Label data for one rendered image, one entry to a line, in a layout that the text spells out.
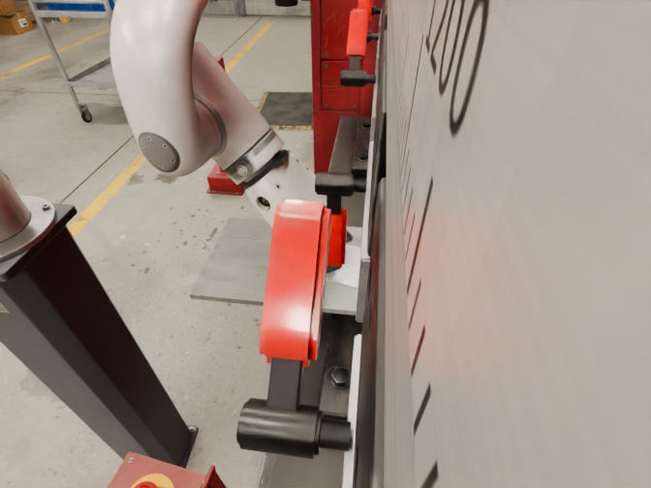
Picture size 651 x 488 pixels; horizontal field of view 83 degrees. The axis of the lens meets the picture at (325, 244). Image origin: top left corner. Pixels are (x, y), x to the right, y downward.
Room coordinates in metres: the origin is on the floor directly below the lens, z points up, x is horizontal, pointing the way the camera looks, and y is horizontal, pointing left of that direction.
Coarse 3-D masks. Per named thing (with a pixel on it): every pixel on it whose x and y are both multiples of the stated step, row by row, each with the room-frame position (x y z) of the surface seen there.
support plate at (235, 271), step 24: (240, 240) 0.46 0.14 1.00; (264, 240) 0.46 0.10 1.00; (360, 240) 0.46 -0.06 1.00; (216, 264) 0.40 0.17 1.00; (240, 264) 0.40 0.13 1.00; (264, 264) 0.40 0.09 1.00; (216, 288) 0.35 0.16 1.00; (240, 288) 0.35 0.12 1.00; (264, 288) 0.35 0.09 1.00; (336, 288) 0.35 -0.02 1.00; (336, 312) 0.31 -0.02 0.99
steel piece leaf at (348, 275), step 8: (352, 248) 0.43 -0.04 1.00; (360, 248) 0.43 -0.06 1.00; (352, 256) 0.42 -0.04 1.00; (344, 264) 0.40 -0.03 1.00; (352, 264) 0.40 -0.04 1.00; (336, 272) 0.38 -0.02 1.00; (344, 272) 0.38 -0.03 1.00; (352, 272) 0.38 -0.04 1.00; (328, 280) 0.37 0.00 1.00; (336, 280) 0.37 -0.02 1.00; (344, 280) 0.37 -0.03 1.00; (352, 280) 0.37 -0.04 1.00
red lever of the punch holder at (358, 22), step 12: (360, 12) 0.51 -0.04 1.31; (360, 24) 0.50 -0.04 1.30; (348, 36) 0.49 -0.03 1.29; (360, 36) 0.49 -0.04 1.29; (348, 48) 0.48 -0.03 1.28; (360, 48) 0.47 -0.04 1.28; (360, 60) 0.47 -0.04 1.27; (348, 72) 0.45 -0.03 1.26; (360, 72) 0.45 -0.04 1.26; (348, 84) 0.45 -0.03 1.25; (360, 84) 0.45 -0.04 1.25
